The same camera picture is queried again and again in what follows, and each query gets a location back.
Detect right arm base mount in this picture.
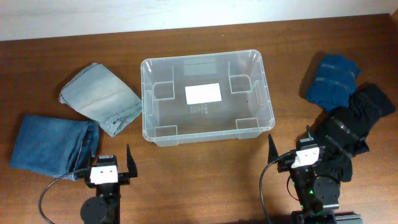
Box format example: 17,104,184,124
290,211,364,224

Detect large black garment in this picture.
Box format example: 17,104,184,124
315,108,369,182

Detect medium blue jeans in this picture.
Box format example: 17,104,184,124
10,114,100,181

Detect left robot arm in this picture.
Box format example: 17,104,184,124
80,146,138,224

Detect clear plastic storage bin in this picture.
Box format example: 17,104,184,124
141,49,275,147

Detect small black garment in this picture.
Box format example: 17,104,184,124
348,83,396,138

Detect light blue jeans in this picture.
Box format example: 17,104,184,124
58,63,142,137

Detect white label in bin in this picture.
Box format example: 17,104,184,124
185,83,222,105

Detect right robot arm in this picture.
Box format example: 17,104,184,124
268,127,340,223

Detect left black cable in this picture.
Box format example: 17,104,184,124
38,167,91,224

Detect dark blue garment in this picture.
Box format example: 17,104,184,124
305,54,361,112

